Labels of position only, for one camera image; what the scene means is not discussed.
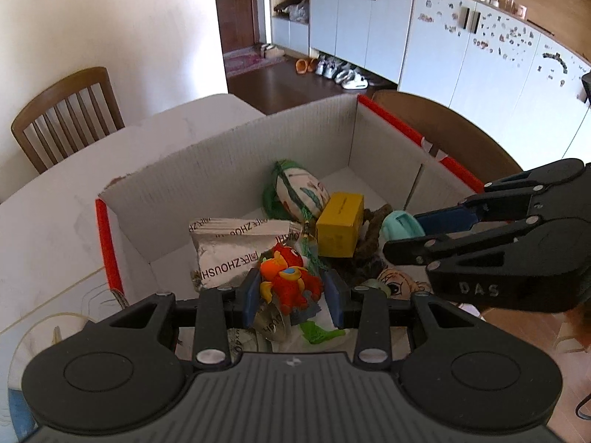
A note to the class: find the white wall cabinet unit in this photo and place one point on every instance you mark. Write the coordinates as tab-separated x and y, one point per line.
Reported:
360	18

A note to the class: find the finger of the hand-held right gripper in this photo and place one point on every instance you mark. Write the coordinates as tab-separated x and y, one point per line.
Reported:
445	219
461	244

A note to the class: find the silver foil packet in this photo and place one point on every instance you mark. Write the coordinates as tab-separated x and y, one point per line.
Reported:
231	244

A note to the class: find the small yellow box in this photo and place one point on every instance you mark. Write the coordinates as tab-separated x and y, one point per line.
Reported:
339	224

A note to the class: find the wooden slat-back chair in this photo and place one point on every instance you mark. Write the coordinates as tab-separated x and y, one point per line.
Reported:
64	92

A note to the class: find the green plastic toy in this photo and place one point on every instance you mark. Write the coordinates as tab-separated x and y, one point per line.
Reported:
316	332

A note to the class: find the patterned door rug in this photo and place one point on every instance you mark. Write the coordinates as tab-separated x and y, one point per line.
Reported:
251	61

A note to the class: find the pile of bags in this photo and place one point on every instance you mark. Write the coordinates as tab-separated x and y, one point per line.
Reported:
293	9

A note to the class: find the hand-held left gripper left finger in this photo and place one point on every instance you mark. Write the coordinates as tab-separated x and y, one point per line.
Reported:
251	297

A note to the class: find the pair of orange sandals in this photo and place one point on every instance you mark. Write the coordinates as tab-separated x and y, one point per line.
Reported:
306	66

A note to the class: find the orange toy figure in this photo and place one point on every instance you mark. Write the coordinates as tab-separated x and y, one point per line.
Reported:
288	277

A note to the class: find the small teal toy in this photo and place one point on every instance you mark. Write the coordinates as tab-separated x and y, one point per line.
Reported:
399	226

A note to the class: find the cartoon face pouch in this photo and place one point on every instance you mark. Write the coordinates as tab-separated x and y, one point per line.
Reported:
401	284

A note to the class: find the pair of white slippers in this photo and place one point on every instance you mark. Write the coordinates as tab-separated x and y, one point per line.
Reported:
272	50

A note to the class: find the dark brown door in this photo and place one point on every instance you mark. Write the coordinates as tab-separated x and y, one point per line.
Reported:
233	9

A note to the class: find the wooden round-back chair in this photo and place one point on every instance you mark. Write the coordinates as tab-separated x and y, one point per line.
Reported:
438	120

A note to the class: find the blue round placemat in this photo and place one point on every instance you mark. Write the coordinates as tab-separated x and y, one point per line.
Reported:
18	417

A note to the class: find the clear printed table mat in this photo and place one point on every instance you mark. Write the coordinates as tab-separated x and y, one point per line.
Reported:
46	314

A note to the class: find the row of white sneakers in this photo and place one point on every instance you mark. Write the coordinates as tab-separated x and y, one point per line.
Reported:
341	74

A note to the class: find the red cardboard box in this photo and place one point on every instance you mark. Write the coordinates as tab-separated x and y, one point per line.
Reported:
231	170

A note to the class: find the small foil packet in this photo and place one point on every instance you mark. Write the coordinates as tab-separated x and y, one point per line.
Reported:
272	325

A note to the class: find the painted egg with green tassel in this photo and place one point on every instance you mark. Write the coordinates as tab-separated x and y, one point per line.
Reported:
300	191

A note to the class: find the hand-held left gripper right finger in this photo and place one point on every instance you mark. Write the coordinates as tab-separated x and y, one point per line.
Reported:
337	300

